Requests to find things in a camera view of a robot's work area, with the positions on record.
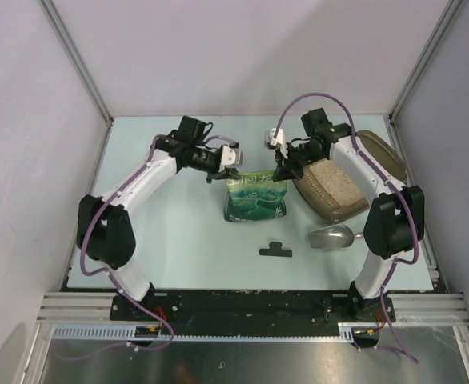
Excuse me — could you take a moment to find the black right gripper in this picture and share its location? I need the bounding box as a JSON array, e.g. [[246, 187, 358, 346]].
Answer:
[[274, 140, 326, 181]]

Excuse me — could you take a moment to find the green litter bag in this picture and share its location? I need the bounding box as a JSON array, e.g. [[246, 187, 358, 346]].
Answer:
[[223, 170, 287, 222]]

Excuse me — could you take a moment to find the black bag clip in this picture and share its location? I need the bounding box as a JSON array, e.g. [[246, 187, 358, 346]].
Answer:
[[259, 242, 293, 258]]

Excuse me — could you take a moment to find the metal scoop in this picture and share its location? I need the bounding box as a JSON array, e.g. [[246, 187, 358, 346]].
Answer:
[[307, 223, 363, 250]]

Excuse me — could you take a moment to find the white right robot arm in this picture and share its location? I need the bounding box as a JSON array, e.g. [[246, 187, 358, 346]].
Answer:
[[265, 109, 425, 321]]

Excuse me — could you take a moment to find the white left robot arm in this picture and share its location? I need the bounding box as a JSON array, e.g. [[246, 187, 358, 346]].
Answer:
[[76, 116, 243, 320]]

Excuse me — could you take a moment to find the beige cat litter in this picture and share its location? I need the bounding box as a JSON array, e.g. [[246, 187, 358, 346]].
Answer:
[[310, 160, 365, 206]]

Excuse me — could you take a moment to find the brown plastic litter box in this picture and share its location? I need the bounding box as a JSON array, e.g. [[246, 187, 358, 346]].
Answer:
[[294, 130, 407, 223]]

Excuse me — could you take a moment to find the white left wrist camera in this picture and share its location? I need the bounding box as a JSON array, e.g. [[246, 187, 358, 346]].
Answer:
[[219, 145, 243, 168]]

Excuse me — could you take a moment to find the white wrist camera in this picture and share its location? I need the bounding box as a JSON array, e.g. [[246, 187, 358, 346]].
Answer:
[[219, 145, 243, 168], [264, 128, 288, 158]]

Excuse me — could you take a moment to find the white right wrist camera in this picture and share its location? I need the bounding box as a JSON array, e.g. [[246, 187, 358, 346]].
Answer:
[[264, 128, 288, 158]]

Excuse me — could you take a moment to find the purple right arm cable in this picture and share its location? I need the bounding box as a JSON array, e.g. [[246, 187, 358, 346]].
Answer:
[[276, 92, 422, 364]]

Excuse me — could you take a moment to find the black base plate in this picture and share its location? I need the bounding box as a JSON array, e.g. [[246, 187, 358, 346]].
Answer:
[[110, 290, 395, 323]]

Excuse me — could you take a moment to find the white slotted cable duct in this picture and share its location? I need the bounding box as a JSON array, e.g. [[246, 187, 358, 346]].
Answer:
[[52, 322, 355, 341]]

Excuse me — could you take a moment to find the aluminium frame rail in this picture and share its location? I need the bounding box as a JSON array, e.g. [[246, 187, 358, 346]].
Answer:
[[37, 292, 115, 324]]

